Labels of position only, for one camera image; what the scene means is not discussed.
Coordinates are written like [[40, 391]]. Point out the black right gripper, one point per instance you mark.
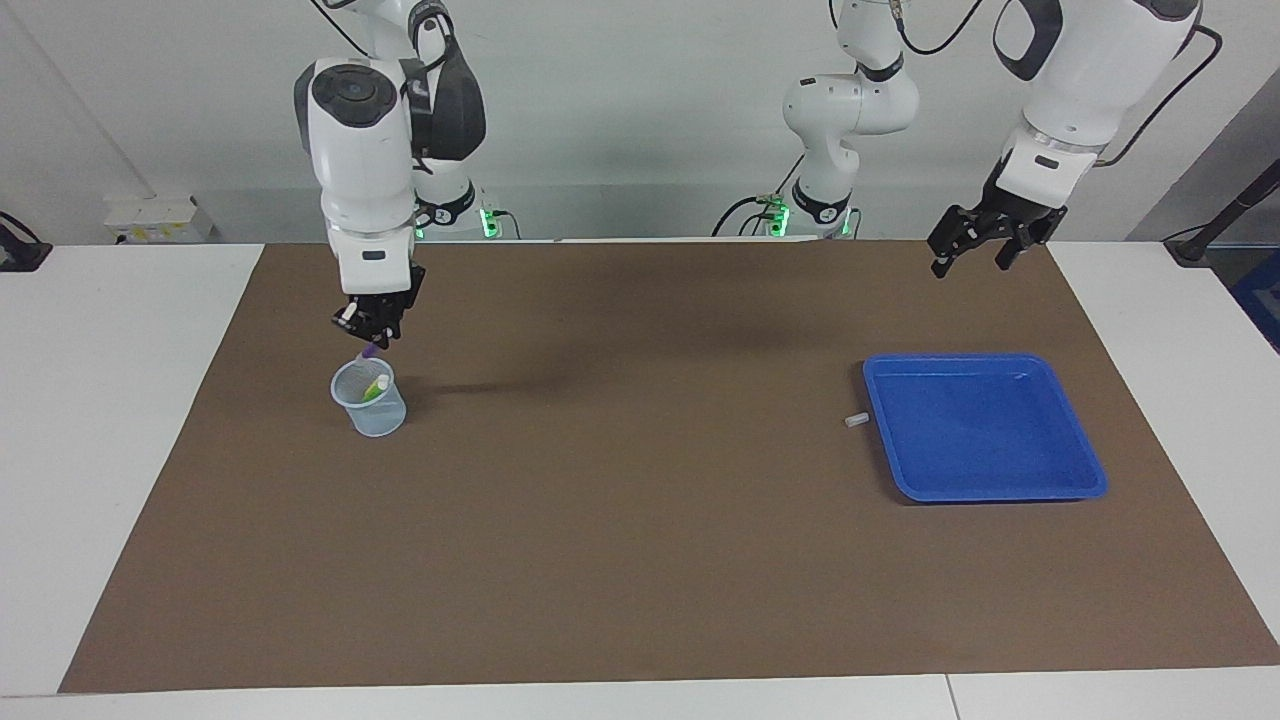
[[385, 290]]

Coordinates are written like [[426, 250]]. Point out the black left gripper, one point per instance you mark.
[[1015, 215]]

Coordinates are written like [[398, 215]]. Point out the purple highlighter pen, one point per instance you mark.
[[370, 351]]

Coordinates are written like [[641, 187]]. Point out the yellow highlighter pen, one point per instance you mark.
[[381, 384]]

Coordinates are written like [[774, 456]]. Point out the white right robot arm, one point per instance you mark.
[[365, 170]]

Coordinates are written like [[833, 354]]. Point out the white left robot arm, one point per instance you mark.
[[1080, 70]]

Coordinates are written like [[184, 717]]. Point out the translucent plastic cup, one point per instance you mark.
[[375, 420]]

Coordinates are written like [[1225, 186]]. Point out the blue plastic tray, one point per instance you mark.
[[980, 440]]

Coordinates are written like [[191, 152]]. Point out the black stand pole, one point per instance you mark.
[[1235, 205]]

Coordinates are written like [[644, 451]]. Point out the blue box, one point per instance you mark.
[[1262, 300]]

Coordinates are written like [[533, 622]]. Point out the brown table mat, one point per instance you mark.
[[640, 500]]

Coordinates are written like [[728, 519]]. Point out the black clamp mount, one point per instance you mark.
[[20, 252]]

